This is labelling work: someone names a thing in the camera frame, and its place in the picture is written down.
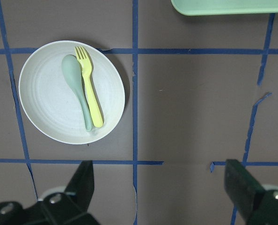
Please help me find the white round plate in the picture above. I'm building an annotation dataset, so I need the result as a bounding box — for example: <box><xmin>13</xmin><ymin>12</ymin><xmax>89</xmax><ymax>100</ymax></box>
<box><xmin>19</xmin><ymin>40</ymin><xmax>125</xmax><ymax>144</ymax></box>

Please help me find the mint green plastic tray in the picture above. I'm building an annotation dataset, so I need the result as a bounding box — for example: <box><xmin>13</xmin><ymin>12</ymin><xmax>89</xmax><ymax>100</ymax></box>
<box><xmin>171</xmin><ymin>0</ymin><xmax>278</xmax><ymax>16</ymax></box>

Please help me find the pale green plastic spoon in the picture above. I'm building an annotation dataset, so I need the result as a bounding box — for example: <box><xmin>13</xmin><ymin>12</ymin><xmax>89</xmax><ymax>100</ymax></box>
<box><xmin>61</xmin><ymin>54</ymin><xmax>93</xmax><ymax>131</ymax></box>

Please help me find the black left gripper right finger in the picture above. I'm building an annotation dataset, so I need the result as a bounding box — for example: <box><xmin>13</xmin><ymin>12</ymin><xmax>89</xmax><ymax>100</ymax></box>
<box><xmin>224</xmin><ymin>159</ymin><xmax>265</xmax><ymax>222</ymax></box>

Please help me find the yellow plastic fork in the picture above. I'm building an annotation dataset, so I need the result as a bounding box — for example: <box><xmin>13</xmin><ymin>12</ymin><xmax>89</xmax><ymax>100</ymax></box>
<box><xmin>74</xmin><ymin>46</ymin><xmax>103</xmax><ymax>128</ymax></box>

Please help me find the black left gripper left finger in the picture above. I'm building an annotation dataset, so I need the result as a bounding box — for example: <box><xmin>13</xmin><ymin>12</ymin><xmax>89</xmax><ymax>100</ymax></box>
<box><xmin>65</xmin><ymin>161</ymin><xmax>94</xmax><ymax>215</ymax></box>

